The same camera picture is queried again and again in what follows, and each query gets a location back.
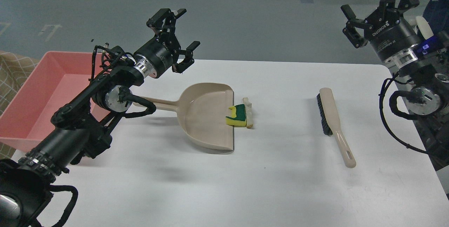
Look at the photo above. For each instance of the pink plastic bin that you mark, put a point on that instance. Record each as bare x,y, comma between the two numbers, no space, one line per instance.
57,79

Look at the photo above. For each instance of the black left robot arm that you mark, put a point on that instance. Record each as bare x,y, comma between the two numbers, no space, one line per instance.
83,126

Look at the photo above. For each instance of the yellow green sponge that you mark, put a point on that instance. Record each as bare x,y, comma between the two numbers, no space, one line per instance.
238,117

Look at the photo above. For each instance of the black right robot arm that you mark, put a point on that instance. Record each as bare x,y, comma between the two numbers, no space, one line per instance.
427,100

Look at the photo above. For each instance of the beige checkered cloth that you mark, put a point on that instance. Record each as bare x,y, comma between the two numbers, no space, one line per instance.
10,76

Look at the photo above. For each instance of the white bread slice piece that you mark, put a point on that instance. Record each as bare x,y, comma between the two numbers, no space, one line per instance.
249,112

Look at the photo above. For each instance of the white chair with armrest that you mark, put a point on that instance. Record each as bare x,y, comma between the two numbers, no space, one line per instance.
423,27

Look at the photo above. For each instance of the beige hand brush black bristles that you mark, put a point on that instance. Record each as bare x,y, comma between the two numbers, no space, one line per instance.
330,122

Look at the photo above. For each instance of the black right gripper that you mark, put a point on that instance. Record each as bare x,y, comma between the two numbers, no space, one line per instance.
385,29

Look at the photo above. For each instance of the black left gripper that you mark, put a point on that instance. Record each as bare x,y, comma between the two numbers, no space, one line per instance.
163,50

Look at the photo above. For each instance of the seated person in dark clothes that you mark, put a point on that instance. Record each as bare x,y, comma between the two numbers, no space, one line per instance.
436,14

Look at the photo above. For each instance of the beige plastic dustpan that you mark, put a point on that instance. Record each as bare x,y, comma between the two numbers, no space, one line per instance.
201,112

